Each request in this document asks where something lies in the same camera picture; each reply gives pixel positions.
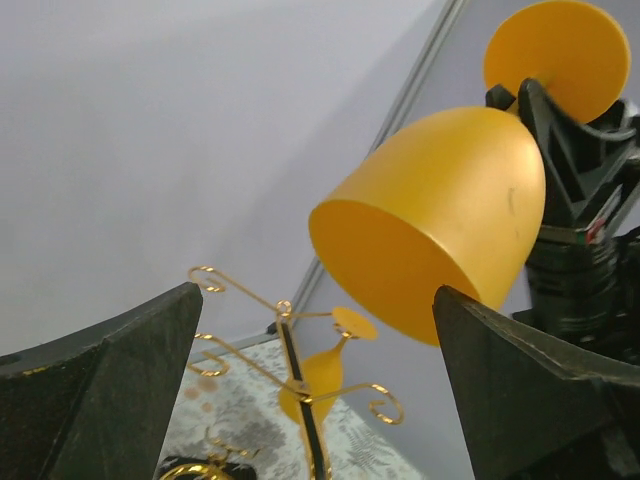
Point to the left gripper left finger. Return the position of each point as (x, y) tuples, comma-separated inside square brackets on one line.
[(96, 404)]

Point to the orange wine glass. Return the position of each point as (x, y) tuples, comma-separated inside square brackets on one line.
[(457, 198), (323, 371)]

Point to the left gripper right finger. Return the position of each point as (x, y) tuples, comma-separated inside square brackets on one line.
[(532, 406)]

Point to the floral tablecloth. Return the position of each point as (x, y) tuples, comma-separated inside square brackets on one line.
[(227, 415)]

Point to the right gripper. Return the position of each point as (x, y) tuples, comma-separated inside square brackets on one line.
[(583, 277)]

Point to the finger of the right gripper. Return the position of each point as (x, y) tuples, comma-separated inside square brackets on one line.
[(498, 97)]

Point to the gold wine glass rack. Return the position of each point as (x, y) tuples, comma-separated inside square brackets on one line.
[(383, 406)]

